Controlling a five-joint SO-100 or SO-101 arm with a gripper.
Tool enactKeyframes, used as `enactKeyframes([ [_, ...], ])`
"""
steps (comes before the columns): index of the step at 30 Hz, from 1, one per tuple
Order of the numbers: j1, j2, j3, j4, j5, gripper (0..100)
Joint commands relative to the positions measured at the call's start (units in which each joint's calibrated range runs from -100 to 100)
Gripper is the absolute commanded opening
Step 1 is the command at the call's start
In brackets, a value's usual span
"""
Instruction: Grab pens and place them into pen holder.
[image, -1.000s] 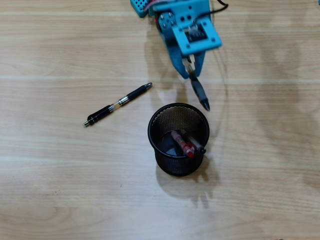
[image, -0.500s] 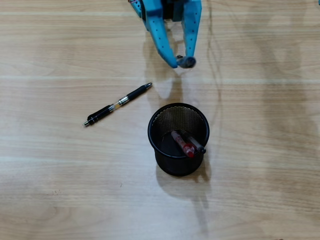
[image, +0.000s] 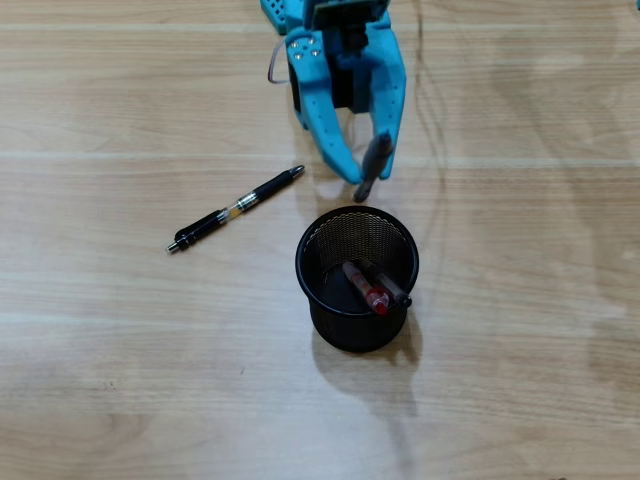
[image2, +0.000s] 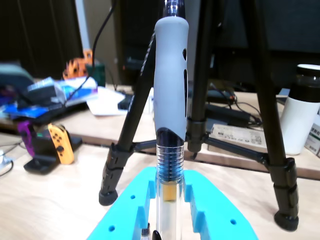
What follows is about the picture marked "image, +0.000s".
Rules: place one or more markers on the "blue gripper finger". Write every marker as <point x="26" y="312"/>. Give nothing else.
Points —
<point x="320" y="110"/>
<point x="392" y="90"/>

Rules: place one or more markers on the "clear pen with grey grip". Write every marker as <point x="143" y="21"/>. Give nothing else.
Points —
<point x="372" y="160"/>

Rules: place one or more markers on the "red pen with white grip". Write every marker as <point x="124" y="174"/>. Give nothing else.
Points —
<point x="367" y="292"/>

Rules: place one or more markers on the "clear pen with black cap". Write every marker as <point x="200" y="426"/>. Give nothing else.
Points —
<point x="392" y="290"/>

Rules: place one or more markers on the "black mesh pen holder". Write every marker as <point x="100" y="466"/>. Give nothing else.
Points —
<point x="360" y="335"/>

